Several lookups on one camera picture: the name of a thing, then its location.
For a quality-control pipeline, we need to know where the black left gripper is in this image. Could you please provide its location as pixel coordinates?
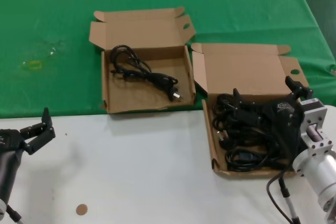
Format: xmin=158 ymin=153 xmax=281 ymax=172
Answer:
xmin=0 ymin=107 xmax=56 ymax=156

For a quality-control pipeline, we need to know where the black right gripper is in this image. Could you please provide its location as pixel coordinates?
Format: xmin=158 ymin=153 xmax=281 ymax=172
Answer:
xmin=232 ymin=76 xmax=314 ymax=136

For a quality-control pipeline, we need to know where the black power cable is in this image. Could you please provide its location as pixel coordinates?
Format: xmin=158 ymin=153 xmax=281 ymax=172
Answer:
xmin=262 ymin=126 xmax=289 ymax=170
xmin=212 ymin=115 xmax=263 ymax=149
xmin=109 ymin=45 xmax=182 ymax=102
xmin=212 ymin=92 xmax=237 ymax=116
xmin=225 ymin=147 xmax=266 ymax=172

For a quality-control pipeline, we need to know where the open cardboard box, torn rim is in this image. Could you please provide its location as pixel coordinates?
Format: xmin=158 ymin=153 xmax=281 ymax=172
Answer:
xmin=88 ymin=6 xmax=197 ymax=114

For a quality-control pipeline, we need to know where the round brown cardboard disc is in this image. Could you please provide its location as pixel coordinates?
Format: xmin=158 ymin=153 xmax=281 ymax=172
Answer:
xmin=75 ymin=204 xmax=88 ymax=216

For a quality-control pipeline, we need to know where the green tablecloth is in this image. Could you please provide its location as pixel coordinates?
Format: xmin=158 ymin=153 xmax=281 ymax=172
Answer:
xmin=0 ymin=0 xmax=336 ymax=119

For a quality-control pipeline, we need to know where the silver-plug left arm cable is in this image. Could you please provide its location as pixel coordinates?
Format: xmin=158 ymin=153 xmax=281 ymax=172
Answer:
xmin=5 ymin=204 xmax=26 ymax=224

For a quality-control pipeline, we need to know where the silver-plug arm cable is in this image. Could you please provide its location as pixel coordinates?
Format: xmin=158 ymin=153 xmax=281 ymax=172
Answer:
xmin=279 ymin=179 xmax=301 ymax=224
xmin=5 ymin=204 xmax=26 ymax=224

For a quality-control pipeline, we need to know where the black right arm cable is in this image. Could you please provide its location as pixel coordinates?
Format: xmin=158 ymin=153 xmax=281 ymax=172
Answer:
xmin=266 ymin=168 xmax=295 ymax=224

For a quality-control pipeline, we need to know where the silver-plug right arm cable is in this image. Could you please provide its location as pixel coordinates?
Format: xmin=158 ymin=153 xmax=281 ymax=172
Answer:
xmin=279 ymin=179 xmax=301 ymax=224

